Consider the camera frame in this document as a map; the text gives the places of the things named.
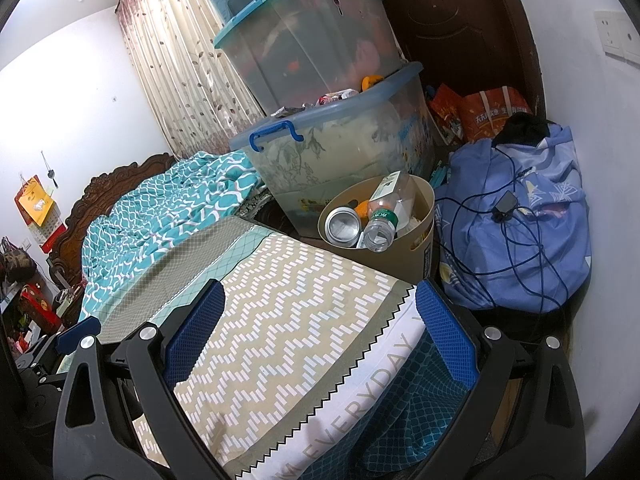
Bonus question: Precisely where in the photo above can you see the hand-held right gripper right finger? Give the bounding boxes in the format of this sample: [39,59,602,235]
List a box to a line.
[415,277,586,480]

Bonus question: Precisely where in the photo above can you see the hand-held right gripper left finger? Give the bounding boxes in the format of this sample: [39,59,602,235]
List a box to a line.
[52,277,228,480]

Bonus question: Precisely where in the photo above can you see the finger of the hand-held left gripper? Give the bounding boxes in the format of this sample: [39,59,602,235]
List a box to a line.
[20,317,102,376]

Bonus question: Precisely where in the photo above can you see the beige plastic basket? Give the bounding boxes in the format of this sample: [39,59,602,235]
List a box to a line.
[319,176,436,286]

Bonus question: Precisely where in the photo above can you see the clear plastic bottle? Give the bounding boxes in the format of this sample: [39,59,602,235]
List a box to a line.
[362,175,418,252]

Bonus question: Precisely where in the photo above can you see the crushed green can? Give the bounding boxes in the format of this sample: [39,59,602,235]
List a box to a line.
[325,206,363,247]

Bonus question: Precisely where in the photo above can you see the white green small box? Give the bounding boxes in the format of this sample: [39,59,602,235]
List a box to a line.
[372,170,409,199]

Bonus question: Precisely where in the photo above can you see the red gift box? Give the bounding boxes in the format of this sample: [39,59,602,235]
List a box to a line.
[17,282,56,333]

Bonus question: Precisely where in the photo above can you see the blue fabric bundle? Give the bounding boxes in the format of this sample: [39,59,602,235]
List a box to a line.
[435,120,593,313]

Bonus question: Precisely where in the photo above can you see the brown handbag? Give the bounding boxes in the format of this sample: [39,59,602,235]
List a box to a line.
[0,237,38,286]

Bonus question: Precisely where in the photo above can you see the dark teal scale patterned sheet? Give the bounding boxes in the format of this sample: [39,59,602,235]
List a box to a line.
[300,330,481,480]

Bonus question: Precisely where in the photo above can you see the teal patterned quilt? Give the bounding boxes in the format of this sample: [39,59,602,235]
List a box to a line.
[80,150,266,321]

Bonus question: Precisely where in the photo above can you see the black power adapter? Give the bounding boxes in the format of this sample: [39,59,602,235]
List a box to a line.
[492,191,518,223]

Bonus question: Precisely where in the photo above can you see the yellow paper bag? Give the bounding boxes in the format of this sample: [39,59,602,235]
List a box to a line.
[15,175,55,226]

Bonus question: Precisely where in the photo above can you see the carved wooden headboard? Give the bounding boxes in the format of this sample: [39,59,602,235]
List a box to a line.
[47,152,178,291]

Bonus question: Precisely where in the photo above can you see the teal plastic object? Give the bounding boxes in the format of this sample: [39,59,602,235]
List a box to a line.
[429,160,453,192]

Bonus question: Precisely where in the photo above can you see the hanging keys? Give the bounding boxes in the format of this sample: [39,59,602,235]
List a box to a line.
[40,150,57,191]

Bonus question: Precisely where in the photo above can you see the black cloth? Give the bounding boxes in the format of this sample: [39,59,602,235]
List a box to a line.
[495,112,551,148]

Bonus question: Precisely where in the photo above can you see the orange printed plastic bag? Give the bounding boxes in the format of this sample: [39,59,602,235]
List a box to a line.
[460,87,533,143]
[427,84,468,141]

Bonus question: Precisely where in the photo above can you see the red white packet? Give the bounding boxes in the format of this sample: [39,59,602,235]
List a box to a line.
[315,87,362,107]

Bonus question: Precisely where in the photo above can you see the leaf print curtain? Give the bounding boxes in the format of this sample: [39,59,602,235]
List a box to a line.
[116,0,271,161]

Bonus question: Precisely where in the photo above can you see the stacked clear tubs, blue rims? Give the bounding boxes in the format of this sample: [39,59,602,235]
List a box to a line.
[215,0,408,111]

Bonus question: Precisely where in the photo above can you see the dark brown wooden door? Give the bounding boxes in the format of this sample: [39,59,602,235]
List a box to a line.
[360,0,548,126]

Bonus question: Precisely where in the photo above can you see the dark cable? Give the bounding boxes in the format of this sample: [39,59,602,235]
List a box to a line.
[435,145,576,316]

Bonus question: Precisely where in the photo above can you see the blue handled storage box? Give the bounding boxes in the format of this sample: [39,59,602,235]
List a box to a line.
[230,62,438,241]

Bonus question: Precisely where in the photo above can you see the white wall switch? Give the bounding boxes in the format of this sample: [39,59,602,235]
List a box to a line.
[617,11,640,68]
[594,9,622,57]

